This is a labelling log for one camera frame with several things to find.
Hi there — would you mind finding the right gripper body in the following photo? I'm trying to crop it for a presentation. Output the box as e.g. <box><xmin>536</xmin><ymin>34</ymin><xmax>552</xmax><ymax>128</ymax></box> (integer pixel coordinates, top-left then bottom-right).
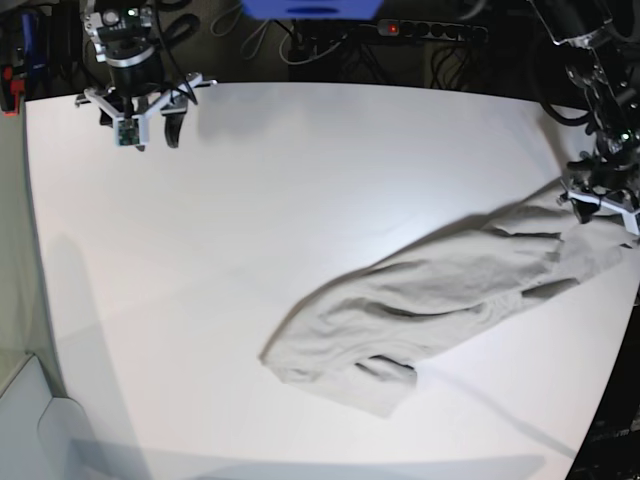
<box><xmin>106</xmin><ymin>49</ymin><xmax>165</xmax><ymax>97</ymax></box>

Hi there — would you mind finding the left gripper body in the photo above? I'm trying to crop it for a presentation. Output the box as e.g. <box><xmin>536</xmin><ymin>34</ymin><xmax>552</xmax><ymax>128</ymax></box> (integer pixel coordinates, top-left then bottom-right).
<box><xmin>566</xmin><ymin>150</ymin><xmax>639</xmax><ymax>196</ymax></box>

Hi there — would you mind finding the beige t-shirt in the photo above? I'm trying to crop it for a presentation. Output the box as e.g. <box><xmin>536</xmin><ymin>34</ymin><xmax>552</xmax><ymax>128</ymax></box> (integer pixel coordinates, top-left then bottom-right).
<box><xmin>260</xmin><ymin>183</ymin><xmax>639</xmax><ymax>417</ymax></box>

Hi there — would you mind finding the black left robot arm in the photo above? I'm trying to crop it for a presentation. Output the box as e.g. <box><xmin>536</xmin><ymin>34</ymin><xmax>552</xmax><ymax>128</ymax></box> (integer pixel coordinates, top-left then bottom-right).
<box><xmin>531</xmin><ymin>1</ymin><xmax>639</xmax><ymax>235</ymax></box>

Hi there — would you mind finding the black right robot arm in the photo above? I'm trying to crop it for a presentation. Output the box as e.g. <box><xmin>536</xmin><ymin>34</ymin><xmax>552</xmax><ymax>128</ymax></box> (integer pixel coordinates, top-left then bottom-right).
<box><xmin>83</xmin><ymin>1</ymin><xmax>188</xmax><ymax>151</ymax></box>

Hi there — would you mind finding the red and black clamp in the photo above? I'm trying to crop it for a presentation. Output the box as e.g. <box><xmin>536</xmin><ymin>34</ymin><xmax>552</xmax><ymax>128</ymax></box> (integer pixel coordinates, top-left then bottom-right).
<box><xmin>1</xmin><ymin>64</ymin><xmax>25</xmax><ymax>116</ymax></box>

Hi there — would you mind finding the blue box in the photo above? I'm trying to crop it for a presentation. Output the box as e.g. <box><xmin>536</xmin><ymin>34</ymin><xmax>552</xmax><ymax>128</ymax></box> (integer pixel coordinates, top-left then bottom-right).
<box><xmin>241</xmin><ymin>0</ymin><xmax>383</xmax><ymax>20</ymax></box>

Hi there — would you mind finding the black power strip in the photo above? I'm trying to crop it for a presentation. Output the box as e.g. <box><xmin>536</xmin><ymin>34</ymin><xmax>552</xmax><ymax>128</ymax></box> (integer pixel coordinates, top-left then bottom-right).
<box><xmin>376</xmin><ymin>19</ymin><xmax>489</xmax><ymax>43</ymax></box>

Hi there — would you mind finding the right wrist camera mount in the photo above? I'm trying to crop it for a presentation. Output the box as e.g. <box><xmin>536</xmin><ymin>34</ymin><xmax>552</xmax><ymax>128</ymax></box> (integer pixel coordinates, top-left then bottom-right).
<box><xmin>74</xmin><ymin>73</ymin><xmax>217</xmax><ymax>152</ymax></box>

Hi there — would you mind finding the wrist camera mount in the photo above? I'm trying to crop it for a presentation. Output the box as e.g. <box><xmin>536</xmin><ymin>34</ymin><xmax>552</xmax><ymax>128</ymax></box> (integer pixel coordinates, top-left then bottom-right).
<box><xmin>74</xmin><ymin>73</ymin><xmax>217</xmax><ymax>152</ymax></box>
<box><xmin>558</xmin><ymin>189</ymin><xmax>639</xmax><ymax>236</ymax></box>

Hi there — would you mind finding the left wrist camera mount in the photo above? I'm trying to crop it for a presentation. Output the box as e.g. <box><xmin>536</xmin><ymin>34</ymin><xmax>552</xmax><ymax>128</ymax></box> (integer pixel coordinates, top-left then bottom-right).
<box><xmin>558</xmin><ymin>189</ymin><xmax>639</xmax><ymax>236</ymax></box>

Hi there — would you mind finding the white cable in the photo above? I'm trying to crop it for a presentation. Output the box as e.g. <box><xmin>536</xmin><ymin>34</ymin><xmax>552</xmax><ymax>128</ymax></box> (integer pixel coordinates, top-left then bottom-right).
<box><xmin>277</xmin><ymin>29</ymin><xmax>351</xmax><ymax>67</ymax></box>

